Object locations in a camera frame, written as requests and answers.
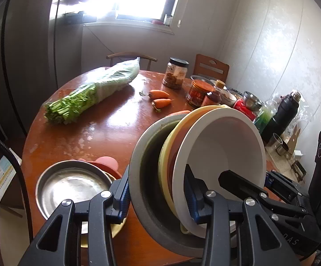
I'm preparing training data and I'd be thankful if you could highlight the white paper bowl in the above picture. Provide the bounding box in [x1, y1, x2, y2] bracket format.
[172, 108, 266, 238]

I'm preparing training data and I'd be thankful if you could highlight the yellow handled bowl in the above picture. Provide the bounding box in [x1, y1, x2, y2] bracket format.
[158, 104, 230, 235]

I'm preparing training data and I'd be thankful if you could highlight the large steel bowl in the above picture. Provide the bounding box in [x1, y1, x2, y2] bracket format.
[128, 114, 205, 258]

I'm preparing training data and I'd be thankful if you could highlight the yellow scalloped plate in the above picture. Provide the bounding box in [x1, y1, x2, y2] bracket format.
[80, 171, 127, 248]

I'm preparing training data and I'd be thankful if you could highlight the steel plate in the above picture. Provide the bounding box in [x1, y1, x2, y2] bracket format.
[35, 160, 112, 219]

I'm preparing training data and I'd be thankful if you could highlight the clear glass cup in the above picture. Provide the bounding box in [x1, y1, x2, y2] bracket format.
[266, 133, 283, 149]

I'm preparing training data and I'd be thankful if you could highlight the small metal cup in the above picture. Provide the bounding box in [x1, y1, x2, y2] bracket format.
[276, 142, 289, 156]

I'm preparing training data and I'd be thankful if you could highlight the wooden rabbit ornament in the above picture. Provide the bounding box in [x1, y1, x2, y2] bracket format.
[287, 125, 301, 158]

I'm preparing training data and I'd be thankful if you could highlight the red tissue pack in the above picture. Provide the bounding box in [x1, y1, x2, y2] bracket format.
[233, 99, 256, 121]

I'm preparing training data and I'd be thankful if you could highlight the black thermos flask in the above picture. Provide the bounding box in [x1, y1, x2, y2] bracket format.
[261, 91, 301, 145]

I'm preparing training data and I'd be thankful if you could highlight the green liquid plastic bottle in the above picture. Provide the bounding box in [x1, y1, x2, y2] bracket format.
[253, 95, 281, 134]

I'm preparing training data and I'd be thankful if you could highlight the small steel bowl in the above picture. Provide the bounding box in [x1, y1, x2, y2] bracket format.
[243, 91, 263, 112]

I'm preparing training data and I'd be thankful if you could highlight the white ceramic bowl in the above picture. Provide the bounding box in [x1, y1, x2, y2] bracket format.
[220, 89, 237, 108]

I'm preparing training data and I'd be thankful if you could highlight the large near carrot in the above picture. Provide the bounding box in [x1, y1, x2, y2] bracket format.
[167, 110, 191, 117]

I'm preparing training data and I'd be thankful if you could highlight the brown sauce bottle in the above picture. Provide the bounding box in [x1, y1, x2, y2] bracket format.
[201, 80, 225, 106]

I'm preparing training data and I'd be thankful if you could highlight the red-lid chili jar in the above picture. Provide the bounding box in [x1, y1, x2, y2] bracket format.
[186, 79, 214, 108]

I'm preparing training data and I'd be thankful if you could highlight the printed paper card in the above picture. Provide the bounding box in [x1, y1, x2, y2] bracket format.
[0, 156, 16, 201]

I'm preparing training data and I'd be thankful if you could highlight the steel bowl behind jars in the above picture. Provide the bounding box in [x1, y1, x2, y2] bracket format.
[191, 74, 215, 84]

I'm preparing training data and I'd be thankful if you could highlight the middle carrot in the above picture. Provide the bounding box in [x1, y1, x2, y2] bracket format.
[151, 98, 172, 112]

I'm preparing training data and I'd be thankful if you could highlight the far small carrot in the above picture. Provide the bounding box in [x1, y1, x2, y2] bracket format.
[139, 90, 170, 100]

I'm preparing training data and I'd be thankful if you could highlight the wooden chair back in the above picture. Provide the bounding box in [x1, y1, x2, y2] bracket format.
[193, 53, 230, 82]

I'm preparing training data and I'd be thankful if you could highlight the black-lid clear jar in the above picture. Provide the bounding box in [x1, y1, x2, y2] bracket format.
[162, 57, 189, 90]

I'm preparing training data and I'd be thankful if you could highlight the bagged celery bunch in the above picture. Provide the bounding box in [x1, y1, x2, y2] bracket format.
[45, 57, 140, 124]

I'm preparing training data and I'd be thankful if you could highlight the curved wooden chair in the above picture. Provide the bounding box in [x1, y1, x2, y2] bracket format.
[106, 51, 158, 71]

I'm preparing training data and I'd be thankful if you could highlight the grey refrigerator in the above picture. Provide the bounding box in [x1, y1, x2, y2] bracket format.
[0, 0, 83, 141]

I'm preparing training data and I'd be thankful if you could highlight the black cable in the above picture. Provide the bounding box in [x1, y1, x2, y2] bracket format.
[0, 128, 34, 241]

